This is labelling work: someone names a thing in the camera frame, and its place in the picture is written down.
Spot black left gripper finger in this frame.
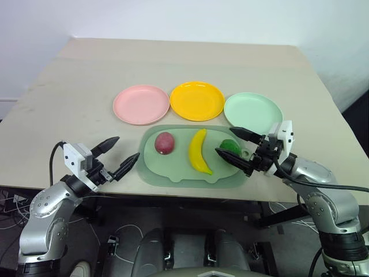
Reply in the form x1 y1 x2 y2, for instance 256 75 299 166
113 152 141 182
91 136 121 160

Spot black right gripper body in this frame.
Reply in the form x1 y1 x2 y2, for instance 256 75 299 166
249 134 284 174

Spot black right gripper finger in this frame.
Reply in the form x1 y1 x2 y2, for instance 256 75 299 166
229 126 266 144
215 148 255 177

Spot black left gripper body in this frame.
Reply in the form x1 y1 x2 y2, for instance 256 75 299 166
86 158 115 186

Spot green round fruit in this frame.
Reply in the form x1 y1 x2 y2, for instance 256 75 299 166
219 139 242 156

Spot light green round plate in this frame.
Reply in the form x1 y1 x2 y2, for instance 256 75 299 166
223 92 284 135

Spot red round fruit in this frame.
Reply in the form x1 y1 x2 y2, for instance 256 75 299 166
155 132 176 155

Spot pink round plate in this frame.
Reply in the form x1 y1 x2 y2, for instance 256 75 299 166
112 84 170 126

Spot yellow round plate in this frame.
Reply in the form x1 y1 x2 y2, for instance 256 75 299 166
170 81 225 122

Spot yellow banana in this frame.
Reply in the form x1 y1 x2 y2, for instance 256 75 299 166
188 128 214 176

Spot pale green serving tray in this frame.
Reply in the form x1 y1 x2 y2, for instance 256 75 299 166
136 124 251 189

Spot dark rounded robot legs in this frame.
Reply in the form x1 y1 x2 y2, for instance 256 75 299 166
131 227 251 277

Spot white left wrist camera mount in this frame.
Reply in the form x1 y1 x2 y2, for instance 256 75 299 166
63 142 98 193

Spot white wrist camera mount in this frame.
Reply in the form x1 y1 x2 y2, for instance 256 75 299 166
63 142 98 193
265 120 293 177

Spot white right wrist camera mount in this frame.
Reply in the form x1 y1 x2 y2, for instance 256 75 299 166
265 120 293 177

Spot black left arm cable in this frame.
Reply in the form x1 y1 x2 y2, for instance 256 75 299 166
49 141 69 185

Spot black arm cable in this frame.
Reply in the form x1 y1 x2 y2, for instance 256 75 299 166
49 141 69 185
270 158 369 193

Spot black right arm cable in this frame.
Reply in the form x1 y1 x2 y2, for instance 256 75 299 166
270 158 369 193

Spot black table frame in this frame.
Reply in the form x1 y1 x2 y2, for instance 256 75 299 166
71 196 311 230

